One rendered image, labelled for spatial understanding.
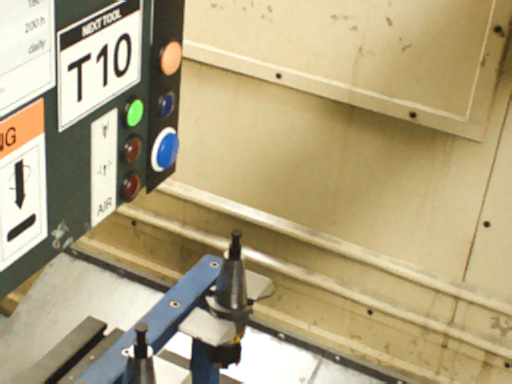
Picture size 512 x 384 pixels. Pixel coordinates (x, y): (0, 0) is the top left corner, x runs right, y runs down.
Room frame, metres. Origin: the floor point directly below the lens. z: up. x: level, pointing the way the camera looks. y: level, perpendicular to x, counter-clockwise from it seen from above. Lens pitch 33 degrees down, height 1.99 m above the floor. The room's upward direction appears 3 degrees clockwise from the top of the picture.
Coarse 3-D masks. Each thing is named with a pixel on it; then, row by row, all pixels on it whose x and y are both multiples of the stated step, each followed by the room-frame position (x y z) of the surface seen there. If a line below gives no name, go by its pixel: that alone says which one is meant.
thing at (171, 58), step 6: (174, 42) 0.68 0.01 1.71; (168, 48) 0.67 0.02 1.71; (174, 48) 0.68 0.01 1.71; (180, 48) 0.69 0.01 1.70; (168, 54) 0.67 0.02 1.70; (174, 54) 0.68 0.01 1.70; (180, 54) 0.69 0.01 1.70; (162, 60) 0.67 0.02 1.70; (168, 60) 0.67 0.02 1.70; (174, 60) 0.68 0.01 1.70; (180, 60) 0.69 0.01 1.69; (162, 66) 0.67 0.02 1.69; (168, 66) 0.67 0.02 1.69; (174, 66) 0.68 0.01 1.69; (168, 72) 0.67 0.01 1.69; (174, 72) 0.68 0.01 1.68
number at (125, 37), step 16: (112, 32) 0.62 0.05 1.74; (128, 32) 0.63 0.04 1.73; (96, 48) 0.60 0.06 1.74; (112, 48) 0.62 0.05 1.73; (128, 48) 0.63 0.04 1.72; (96, 64) 0.60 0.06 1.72; (112, 64) 0.62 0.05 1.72; (128, 64) 0.63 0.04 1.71; (96, 80) 0.60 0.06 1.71; (112, 80) 0.62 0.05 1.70; (96, 96) 0.60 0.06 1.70
